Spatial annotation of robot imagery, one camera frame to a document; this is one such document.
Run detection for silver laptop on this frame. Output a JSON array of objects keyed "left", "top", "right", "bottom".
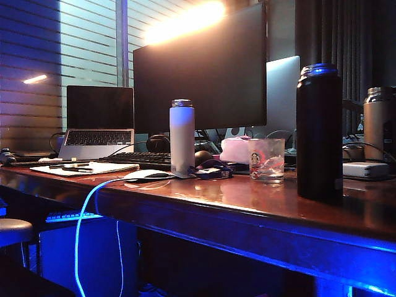
[{"left": 58, "top": 85, "right": 136, "bottom": 160}]

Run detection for white computer mouse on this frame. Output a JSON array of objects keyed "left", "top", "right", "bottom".
[{"left": 123, "top": 169, "right": 176, "bottom": 183}]

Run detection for blue lanyard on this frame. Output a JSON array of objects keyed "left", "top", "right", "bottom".
[{"left": 188, "top": 159, "right": 235, "bottom": 180}]

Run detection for large black monitor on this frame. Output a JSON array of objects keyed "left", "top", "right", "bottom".
[{"left": 132, "top": 2, "right": 268, "bottom": 134}]

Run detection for under-desk cabinet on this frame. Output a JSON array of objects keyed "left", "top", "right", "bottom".
[{"left": 38, "top": 216, "right": 139, "bottom": 297}]

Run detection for black headphones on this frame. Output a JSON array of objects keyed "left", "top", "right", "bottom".
[{"left": 145, "top": 134, "right": 171, "bottom": 153}]

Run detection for glowing white cable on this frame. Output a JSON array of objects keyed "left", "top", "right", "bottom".
[{"left": 74, "top": 176, "right": 127, "bottom": 297}]

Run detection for round stool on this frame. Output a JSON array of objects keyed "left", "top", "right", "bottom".
[{"left": 0, "top": 218, "right": 34, "bottom": 269}]

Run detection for white power adapter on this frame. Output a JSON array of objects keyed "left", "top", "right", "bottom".
[{"left": 342, "top": 161, "right": 390, "bottom": 179}]

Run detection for thin white cable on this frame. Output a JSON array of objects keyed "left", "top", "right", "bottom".
[{"left": 116, "top": 219, "right": 124, "bottom": 297}]

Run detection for keyboard under desk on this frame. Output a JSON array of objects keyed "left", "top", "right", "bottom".
[{"left": 45, "top": 210, "right": 105, "bottom": 223}]

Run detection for black computer mouse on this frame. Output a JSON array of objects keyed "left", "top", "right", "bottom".
[{"left": 194, "top": 150, "right": 214, "bottom": 168}]

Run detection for white notepad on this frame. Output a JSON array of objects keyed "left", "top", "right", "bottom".
[{"left": 30, "top": 161, "right": 140, "bottom": 177}]

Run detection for white thermos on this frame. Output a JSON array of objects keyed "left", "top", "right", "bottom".
[{"left": 169, "top": 98, "right": 196, "bottom": 178}]

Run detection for silver monitor stand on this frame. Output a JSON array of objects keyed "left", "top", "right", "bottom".
[{"left": 224, "top": 126, "right": 246, "bottom": 140}]

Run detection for glass cup with logo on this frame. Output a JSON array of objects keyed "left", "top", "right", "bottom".
[{"left": 248, "top": 138, "right": 285, "bottom": 184}]

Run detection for black keyboard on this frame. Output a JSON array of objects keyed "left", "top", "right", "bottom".
[{"left": 98, "top": 151, "right": 172, "bottom": 170}]

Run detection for silver screen back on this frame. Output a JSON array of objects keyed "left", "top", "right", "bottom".
[{"left": 265, "top": 55, "right": 301, "bottom": 140}]

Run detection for black thermos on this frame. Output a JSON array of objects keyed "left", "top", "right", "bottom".
[{"left": 296, "top": 63, "right": 343, "bottom": 200}]

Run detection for pink plush cloth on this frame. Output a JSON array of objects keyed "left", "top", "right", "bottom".
[{"left": 219, "top": 135, "right": 252, "bottom": 165}]

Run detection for black knob device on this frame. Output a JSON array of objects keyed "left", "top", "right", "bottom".
[{"left": 0, "top": 147, "right": 16, "bottom": 166}]

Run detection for steel tan thermos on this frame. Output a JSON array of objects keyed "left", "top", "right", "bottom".
[{"left": 363, "top": 87, "right": 396, "bottom": 161}]

